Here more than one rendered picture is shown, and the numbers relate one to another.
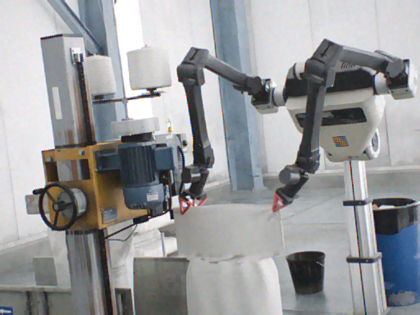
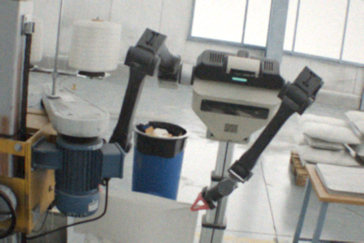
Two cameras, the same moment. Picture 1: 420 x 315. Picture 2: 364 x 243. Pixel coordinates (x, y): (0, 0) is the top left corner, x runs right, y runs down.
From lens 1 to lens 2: 1.52 m
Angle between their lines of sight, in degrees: 31
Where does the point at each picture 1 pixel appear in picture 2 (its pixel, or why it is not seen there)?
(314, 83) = (290, 108)
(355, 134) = (249, 126)
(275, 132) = not seen: hidden behind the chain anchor
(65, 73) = (12, 47)
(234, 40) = not seen: outside the picture
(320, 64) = (303, 93)
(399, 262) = (169, 179)
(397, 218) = (176, 146)
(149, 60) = (106, 39)
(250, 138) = not seen: hidden behind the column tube
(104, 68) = (38, 33)
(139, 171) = (84, 177)
